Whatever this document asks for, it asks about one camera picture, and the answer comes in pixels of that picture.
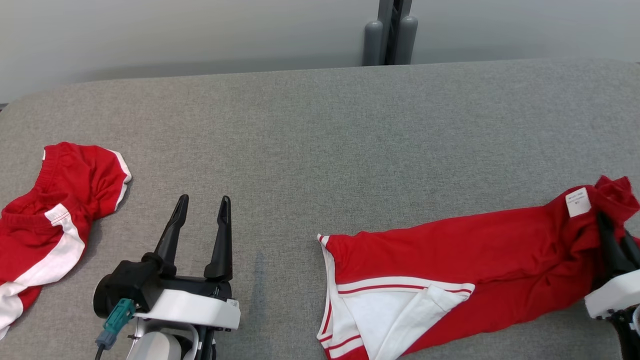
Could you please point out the grey cylindrical post foot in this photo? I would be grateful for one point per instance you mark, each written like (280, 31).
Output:
(407, 42)
(372, 45)

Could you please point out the red shorts white stripe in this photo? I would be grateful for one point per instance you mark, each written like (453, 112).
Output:
(30, 235)

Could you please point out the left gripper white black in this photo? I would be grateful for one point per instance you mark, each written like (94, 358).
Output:
(200, 310)

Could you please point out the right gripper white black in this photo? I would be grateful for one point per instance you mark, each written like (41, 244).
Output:
(615, 295)

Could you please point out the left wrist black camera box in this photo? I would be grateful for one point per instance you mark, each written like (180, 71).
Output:
(135, 285)

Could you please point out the grey double partition post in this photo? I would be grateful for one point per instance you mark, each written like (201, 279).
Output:
(386, 25)

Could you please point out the red shirt white sleeves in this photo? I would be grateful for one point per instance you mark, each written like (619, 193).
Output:
(475, 245)

